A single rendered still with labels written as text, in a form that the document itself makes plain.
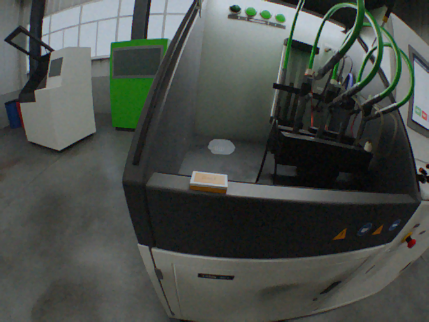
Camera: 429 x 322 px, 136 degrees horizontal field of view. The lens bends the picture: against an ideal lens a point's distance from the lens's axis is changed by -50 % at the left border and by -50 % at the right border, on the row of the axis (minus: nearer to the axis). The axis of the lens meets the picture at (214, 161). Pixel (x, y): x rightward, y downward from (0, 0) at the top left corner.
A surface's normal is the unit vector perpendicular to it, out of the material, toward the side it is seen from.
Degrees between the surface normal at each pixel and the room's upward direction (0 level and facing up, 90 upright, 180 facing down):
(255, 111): 90
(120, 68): 90
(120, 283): 0
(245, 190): 0
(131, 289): 1
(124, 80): 90
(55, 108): 90
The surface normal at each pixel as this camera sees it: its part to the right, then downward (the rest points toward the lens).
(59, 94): 0.98, 0.18
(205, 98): -0.04, 0.47
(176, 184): 0.11, -0.87
